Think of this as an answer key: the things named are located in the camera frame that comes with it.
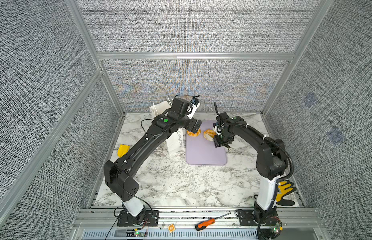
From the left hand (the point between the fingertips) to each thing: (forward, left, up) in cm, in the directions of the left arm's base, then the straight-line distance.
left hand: (193, 118), depth 77 cm
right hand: (-1, -17, -22) cm, 28 cm away
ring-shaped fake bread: (+9, -3, -26) cm, 28 cm away
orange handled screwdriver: (-44, -1, -27) cm, 51 cm away
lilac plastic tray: (-3, -6, -29) cm, 30 cm away
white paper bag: (-2, +10, -20) cm, 22 cm away
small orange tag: (-44, +13, -28) cm, 54 cm away
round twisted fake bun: (+5, -12, -21) cm, 24 cm away
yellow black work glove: (-29, -48, -26) cm, 62 cm away
